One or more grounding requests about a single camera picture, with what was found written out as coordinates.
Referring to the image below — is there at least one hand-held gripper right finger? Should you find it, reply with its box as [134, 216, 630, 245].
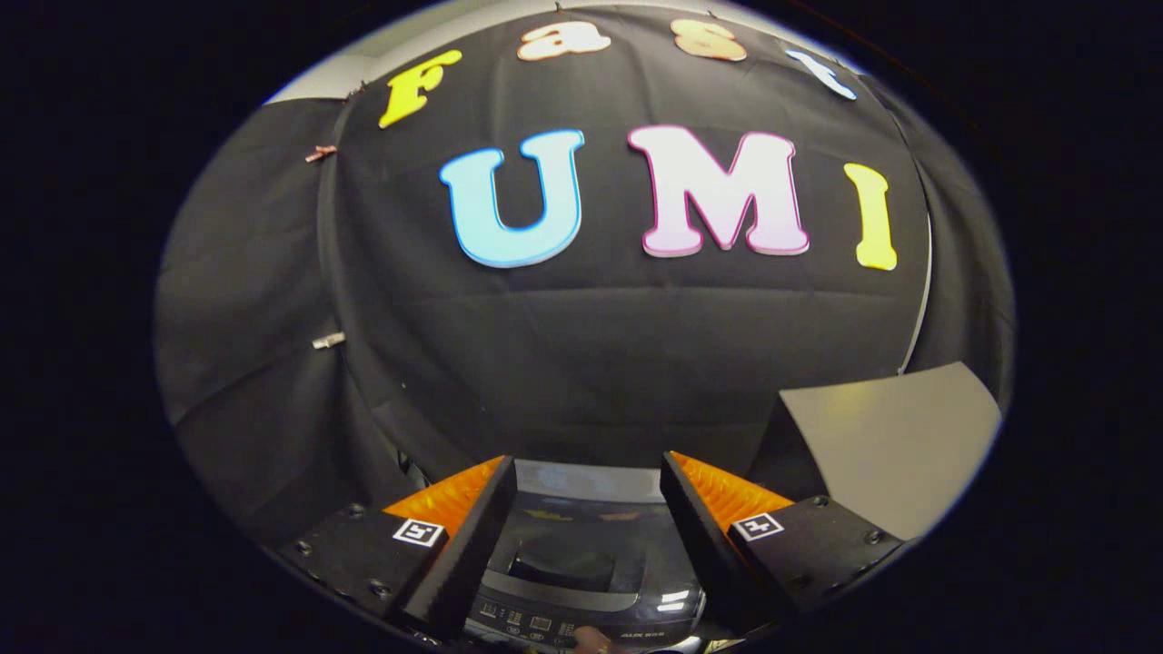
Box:
[660, 451, 906, 639]

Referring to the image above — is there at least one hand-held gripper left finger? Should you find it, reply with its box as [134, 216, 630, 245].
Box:
[275, 455, 519, 641]

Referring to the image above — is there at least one small grey washing machine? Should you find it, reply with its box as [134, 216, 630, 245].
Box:
[463, 459, 728, 653]

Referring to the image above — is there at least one black backdrop cloth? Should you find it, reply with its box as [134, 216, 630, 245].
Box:
[153, 5, 1017, 546]

